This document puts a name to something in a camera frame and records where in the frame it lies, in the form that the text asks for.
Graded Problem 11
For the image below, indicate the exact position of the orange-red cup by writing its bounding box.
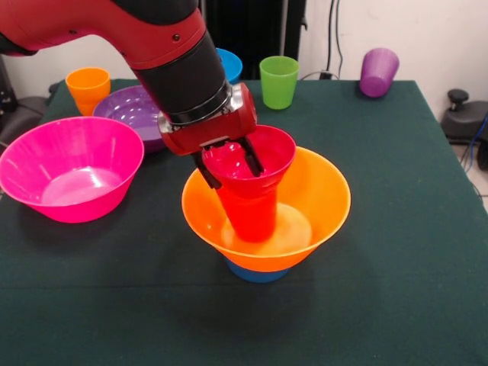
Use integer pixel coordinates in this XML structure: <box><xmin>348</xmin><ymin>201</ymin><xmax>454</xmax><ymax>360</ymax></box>
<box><xmin>215</xmin><ymin>186</ymin><xmax>280</xmax><ymax>243</ymax></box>

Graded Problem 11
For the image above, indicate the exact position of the yellow-orange cup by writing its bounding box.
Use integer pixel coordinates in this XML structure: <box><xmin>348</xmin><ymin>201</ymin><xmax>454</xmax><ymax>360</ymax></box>
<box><xmin>65</xmin><ymin>67</ymin><xmax>112</xmax><ymax>117</ymax></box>

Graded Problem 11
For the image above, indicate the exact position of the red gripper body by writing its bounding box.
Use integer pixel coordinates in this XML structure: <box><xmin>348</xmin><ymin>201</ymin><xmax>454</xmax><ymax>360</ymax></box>
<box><xmin>157</xmin><ymin>82</ymin><xmax>258</xmax><ymax>157</ymax></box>

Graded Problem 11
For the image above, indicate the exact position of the small blue bowl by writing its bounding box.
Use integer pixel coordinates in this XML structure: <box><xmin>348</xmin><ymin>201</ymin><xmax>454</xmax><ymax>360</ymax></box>
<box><xmin>225</xmin><ymin>258</ymin><xmax>291</xmax><ymax>284</ymax></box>

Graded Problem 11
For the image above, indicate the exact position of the small red bowl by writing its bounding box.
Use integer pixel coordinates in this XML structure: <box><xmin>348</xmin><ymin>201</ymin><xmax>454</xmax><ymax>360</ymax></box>
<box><xmin>201</xmin><ymin>125</ymin><xmax>297</xmax><ymax>200</ymax></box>

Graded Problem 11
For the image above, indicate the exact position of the large pink bowl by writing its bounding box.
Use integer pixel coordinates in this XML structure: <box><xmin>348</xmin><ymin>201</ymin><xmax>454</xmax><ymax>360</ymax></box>
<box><xmin>0</xmin><ymin>116</ymin><xmax>145</xmax><ymax>224</ymax></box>

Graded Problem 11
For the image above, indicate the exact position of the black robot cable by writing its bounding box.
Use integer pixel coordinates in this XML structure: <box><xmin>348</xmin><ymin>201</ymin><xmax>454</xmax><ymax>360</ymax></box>
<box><xmin>300</xmin><ymin>0</ymin><xmax>343</xmax><ymax>81</ymax></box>

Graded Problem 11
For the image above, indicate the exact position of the dark green tablecloth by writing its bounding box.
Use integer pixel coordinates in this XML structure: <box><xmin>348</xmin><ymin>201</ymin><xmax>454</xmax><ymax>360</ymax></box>
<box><xmin>0</xmin><ymin>78</ymin><xmax>488</xmax><ymax>366</ymax></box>

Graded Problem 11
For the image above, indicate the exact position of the green cup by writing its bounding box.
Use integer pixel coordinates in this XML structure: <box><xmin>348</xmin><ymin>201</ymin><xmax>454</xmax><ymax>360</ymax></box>
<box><xmin>258</xmin><ymin>56</ymin><xmax>300</xmax><ymax>111</ymax></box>

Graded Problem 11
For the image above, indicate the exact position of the purple bowl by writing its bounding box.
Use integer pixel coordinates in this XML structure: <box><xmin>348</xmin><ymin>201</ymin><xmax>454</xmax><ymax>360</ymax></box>
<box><xmin>93</xmin><ymin>85</ymin><xmax>168</xmax><ymax>154</ymax></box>

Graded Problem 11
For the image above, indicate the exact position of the large orange bowl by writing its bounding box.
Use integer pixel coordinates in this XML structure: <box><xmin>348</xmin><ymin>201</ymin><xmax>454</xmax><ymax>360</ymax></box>
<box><xmin>181</xmin><ymin>146</ymin><xmax>352</xmax><ymax>273</ymax></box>

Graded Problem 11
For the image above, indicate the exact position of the large blue bowl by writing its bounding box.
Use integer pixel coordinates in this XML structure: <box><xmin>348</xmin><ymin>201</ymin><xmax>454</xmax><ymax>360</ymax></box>
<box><xmin>215</xmin><ymin>48</ymin><xmax>244</xmax><ymax>85</ymax></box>

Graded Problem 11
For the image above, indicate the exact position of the purple cup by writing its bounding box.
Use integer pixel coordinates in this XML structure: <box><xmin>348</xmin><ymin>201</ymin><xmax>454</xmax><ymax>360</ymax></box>
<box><xmin>359</xmin><ymin>47</ymin><xmax>400</xmax><ymax>98</ymax></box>

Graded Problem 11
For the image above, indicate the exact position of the blue cable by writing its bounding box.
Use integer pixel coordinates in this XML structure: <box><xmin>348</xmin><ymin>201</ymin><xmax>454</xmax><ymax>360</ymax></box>
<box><xmin>461</xmin><ymin>114</ymin><xmax>488</xmax><ymax>172</ymax></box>

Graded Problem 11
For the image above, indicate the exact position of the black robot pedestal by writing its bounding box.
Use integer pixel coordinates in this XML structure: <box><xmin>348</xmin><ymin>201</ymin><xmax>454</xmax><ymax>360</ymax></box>
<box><xmin>197</xmin><ymin>0</ymin><xmax>308</xmax><ymax>81</ymax></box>

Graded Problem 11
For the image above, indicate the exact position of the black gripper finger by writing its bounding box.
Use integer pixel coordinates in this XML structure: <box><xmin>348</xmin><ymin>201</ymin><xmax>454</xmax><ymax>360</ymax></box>
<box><xmin>237</xmin><ymin>136</ymin><xmax>265</xmax><ymax>178</ymax></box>
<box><xmin>192</xmin><ymin>150</ymin><xmax>223</xmax><ymax>191</ymax></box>

